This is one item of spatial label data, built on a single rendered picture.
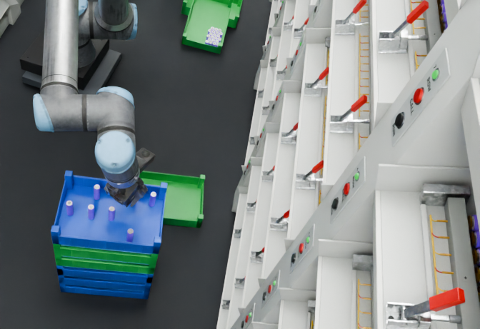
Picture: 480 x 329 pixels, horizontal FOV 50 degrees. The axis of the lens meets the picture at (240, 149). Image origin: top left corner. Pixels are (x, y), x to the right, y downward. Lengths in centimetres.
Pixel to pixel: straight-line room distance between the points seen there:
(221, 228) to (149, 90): 76
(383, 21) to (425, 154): 32
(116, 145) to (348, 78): 55
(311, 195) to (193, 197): 110
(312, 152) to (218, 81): 144
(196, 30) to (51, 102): 152
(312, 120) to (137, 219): 67
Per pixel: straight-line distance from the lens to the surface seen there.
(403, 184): 63
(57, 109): 129
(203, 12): 277
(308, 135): 117
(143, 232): 159
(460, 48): 55
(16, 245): 203
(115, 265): 166
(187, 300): 195
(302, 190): 109
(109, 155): 122
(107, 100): 129
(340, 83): 102
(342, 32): 112
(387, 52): 80
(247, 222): 171
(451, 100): 53
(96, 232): 158
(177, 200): 211
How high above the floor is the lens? 183
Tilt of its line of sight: 53 degrees down
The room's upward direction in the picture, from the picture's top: 21 degrees clockwise
